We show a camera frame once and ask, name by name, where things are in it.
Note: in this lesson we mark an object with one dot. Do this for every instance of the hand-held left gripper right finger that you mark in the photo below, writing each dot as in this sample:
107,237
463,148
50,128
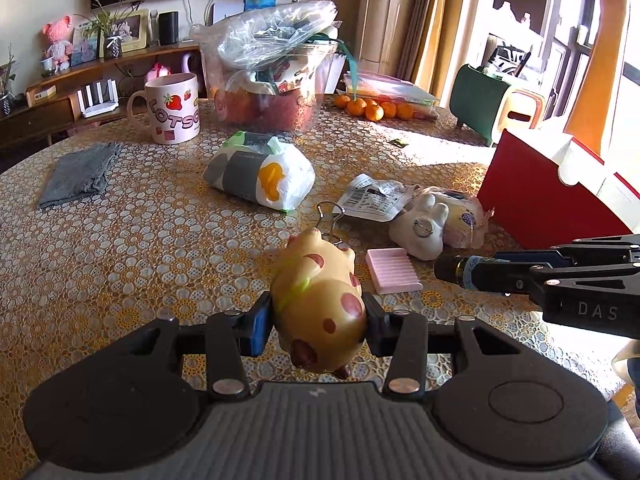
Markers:
378,332

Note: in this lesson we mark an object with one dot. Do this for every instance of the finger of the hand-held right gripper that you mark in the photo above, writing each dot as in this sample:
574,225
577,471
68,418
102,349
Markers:
530,258
505,277

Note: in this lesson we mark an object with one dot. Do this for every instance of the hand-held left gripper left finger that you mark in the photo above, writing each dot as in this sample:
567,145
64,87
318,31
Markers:
257,330

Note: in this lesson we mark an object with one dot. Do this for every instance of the small dark bottle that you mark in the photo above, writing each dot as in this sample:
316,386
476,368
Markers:
450,267

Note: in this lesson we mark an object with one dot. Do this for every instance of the red cardboard box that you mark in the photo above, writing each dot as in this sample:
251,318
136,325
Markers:
530,195

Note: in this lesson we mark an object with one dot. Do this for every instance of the yellow spotted pig toy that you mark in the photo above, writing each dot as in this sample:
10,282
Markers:
315,300

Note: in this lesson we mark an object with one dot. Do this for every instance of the white wet wipes pack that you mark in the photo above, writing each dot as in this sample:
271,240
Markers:
250,170

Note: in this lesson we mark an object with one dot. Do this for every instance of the pink ribbed soap dish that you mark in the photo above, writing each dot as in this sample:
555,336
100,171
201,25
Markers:
392,270

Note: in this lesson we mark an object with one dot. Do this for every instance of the clear wrapped snack pack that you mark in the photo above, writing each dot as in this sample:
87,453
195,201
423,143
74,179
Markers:
465,220

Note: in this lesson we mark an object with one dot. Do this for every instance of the white rabbit toy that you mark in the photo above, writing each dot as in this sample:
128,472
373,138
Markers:
420,230

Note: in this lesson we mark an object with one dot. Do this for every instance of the white printed sachet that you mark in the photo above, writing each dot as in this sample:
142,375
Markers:
372,200

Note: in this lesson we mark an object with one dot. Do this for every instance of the assorted stationery bundle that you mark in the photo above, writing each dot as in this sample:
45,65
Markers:
510,57

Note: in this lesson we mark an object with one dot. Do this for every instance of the pile of tangerines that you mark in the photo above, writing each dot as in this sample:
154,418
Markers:
375,110

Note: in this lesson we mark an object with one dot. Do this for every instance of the clear plastic storage container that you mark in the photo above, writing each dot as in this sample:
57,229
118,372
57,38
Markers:
270,105

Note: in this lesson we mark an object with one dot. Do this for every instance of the grey cloth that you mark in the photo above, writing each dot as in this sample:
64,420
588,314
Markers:
80,175

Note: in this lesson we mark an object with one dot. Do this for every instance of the white strawberry print mug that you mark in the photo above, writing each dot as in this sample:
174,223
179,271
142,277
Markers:
172,110

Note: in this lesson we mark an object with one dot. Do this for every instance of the golden curtain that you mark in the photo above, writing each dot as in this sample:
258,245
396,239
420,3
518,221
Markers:
425,20

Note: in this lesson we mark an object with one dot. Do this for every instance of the purple toy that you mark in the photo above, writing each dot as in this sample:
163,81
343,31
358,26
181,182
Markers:
186,65

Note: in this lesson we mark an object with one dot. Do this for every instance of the pink toy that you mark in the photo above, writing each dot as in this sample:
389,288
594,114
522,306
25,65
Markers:
159,72

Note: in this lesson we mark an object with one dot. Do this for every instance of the white router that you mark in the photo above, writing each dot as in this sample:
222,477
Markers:
97,100

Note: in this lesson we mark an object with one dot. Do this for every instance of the beige ribbed column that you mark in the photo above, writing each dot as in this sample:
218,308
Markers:
382,15

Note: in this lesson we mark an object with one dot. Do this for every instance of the clear plastic bag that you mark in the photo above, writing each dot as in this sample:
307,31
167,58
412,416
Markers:
270,32

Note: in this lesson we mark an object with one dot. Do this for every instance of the wooden television cabinet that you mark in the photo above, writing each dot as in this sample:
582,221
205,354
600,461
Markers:
30,120

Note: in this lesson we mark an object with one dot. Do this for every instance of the black speaker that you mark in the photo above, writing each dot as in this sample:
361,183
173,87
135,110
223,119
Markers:
168,27

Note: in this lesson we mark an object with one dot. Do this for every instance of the potted grass plant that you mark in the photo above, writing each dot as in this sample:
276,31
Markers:
112,46

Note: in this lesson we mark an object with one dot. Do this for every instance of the blue picture card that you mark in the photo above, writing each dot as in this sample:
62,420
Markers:
260,1

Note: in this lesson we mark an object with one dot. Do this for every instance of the small plant in dark pot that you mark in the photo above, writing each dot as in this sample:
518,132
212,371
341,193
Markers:
6,102

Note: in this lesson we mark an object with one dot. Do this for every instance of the pink plush bear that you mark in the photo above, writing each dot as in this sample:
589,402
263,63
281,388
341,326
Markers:
57,42

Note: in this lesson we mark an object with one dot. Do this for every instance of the cream photo frame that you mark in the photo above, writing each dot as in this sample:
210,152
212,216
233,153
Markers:
134,30

